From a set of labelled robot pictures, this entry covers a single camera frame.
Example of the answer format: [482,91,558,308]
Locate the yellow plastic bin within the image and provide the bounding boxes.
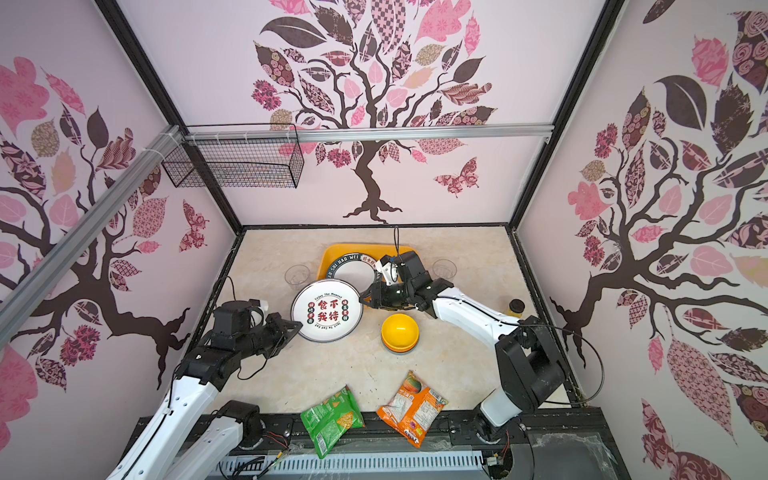
[316,243,397,280]

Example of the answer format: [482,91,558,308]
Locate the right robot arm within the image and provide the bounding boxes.
[360,251,567,443]

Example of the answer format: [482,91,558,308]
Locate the green snack bag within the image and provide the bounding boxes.
[300,386,365,459]

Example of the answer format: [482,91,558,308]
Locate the yellow juice bottle black cap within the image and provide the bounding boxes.
[507,298,526,318]

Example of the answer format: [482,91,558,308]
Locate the plate with green rim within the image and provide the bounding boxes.
[326,252,377,293]

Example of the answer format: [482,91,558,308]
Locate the aluminium rail left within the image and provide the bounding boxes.
[1,125,183,345]

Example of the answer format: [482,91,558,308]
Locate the black wire basket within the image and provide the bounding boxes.
[162,123,305,189]

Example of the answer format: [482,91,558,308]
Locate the clear cup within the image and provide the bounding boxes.
[432,258,458,281]
[284,264,312,291]

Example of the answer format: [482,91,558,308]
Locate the orange snack bag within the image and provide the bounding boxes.
[377,371,448,448]

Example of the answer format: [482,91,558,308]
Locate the white slotted cable duct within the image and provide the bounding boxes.
[180,451,488,479]

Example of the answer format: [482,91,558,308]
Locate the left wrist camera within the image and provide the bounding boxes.
[212,299,264,337]

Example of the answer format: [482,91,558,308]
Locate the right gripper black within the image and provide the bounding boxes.
[359,283,416,309]

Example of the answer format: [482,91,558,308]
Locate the aluminium rail back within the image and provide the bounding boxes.
[185,123,554,143]

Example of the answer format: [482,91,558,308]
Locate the clear cup back right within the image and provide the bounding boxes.
[432,258,458,281]

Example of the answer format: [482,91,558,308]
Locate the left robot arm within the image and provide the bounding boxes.
[108,307,302,479]

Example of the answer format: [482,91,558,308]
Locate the clear cup left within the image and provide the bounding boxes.
[284,264,312,291]

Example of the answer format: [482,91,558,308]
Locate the yellow bowls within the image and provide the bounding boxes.
[381,313,420,354]

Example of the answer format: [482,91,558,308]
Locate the aluminium rail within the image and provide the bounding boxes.
[185,123,554,143]
[1,125,183,345]

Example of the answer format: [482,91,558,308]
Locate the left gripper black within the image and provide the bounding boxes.
[236,313,303,360]

